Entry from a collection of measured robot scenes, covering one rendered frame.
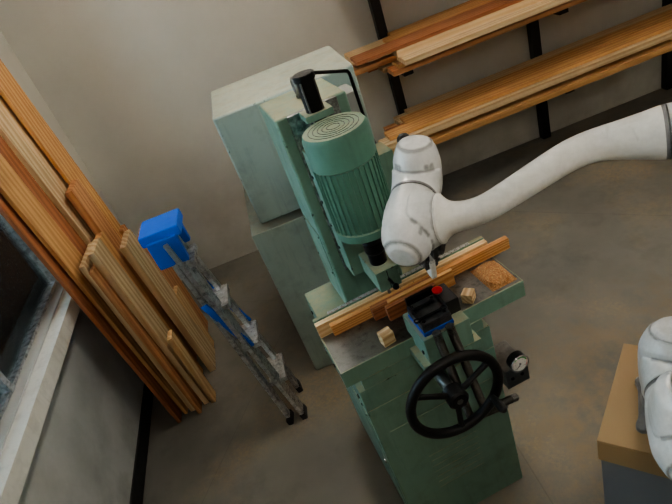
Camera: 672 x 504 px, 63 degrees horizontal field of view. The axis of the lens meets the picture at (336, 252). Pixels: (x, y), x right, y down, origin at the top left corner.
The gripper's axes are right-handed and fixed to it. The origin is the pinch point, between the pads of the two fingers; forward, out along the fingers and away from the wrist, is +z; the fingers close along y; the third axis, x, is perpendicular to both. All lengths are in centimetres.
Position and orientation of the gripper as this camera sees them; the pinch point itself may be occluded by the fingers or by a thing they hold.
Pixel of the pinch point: (430, 266)
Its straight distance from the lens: 146.6
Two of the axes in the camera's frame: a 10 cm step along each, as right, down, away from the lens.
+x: 4.0, 6.3, -6.7
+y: -8.9, 4.3, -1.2
